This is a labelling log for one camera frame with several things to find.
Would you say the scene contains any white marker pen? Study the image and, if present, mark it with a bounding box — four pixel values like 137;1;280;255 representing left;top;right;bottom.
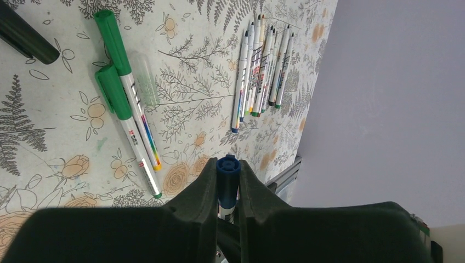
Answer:
230;14;296;134

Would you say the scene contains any floral patterned table mat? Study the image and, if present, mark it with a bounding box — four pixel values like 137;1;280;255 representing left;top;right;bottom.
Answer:
1;1;337;254

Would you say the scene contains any clear plastic pen cap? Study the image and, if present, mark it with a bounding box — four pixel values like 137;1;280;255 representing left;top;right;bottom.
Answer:
129;51;160;107

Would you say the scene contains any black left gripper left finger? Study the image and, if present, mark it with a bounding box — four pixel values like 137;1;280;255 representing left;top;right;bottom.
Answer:
3;158;218;262

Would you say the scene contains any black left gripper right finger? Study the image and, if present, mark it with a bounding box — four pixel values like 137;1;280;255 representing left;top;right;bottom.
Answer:
239;161;432;262

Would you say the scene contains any aluminium frame rail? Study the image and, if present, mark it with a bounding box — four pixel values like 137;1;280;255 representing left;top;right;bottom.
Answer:
265;156;302;203

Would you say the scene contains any blue capped marker pen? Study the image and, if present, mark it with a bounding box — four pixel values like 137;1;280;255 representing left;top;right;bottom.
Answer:
216;155;241;224

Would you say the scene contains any black pen cap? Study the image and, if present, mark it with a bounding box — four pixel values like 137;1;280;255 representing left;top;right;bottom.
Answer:
1;1;60;65

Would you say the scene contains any green capped marker pen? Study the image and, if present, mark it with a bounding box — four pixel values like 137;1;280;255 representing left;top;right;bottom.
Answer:
94;9;162;171

